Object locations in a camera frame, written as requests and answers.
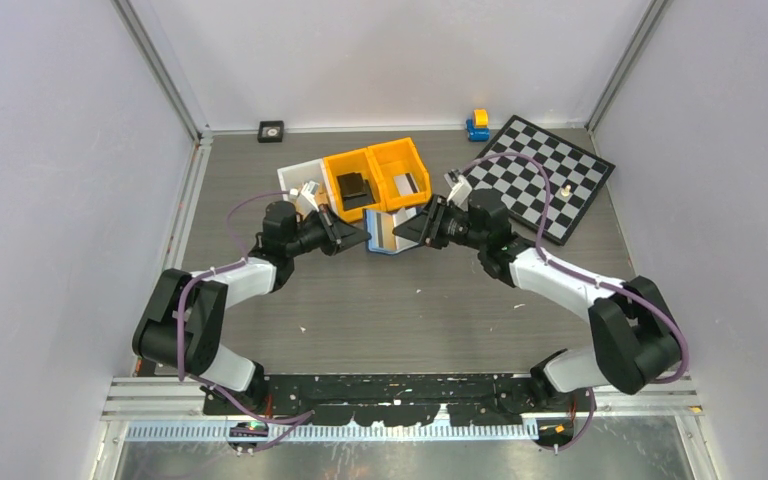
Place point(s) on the black object in bin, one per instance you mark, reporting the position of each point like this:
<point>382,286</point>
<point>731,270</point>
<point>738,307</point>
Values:
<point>354,191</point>

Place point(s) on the orange plastic bin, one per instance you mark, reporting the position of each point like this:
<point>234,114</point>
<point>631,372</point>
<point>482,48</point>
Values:
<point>361,161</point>
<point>398,157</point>

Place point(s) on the blue leather card holder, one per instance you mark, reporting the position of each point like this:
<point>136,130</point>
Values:
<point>399,216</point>

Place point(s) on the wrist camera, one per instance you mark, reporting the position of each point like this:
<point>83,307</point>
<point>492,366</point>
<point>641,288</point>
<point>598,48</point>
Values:
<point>460,188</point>
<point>308,197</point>

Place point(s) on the orange plastic bin left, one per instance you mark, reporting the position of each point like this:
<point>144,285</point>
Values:
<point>361,161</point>

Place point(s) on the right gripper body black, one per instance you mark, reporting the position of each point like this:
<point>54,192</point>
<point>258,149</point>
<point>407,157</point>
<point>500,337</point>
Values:
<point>457,229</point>

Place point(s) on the small black square device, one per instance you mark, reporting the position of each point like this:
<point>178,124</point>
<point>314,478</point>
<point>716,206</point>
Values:
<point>271,131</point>

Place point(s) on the card in orange bin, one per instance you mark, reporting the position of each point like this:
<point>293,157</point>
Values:
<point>405,184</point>

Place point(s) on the black white chessboard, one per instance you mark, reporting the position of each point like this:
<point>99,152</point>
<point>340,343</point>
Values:
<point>529,166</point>

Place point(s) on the orange plastic bin right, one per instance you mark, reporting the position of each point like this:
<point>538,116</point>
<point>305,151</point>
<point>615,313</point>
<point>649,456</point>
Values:
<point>398,157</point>

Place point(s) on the gold striped card pocket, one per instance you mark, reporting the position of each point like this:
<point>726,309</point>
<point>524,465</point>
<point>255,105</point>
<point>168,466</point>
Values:
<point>382,238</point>

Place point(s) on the white plastic bin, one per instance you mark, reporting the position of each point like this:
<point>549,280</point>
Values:
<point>294,176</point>

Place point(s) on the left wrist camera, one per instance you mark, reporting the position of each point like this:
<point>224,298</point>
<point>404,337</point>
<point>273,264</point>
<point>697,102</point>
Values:
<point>308,197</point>

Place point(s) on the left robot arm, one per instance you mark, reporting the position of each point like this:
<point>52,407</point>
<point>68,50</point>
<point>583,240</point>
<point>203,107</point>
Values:
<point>183,320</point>

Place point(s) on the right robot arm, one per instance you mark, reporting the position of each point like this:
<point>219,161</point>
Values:
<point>634,339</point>

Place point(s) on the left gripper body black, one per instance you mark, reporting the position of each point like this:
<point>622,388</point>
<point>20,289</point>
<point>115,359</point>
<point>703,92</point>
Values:
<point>308,237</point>

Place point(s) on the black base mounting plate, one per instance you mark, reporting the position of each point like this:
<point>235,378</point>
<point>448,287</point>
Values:
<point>398,400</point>

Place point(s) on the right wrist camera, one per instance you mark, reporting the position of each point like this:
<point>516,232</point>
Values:
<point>460,188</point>

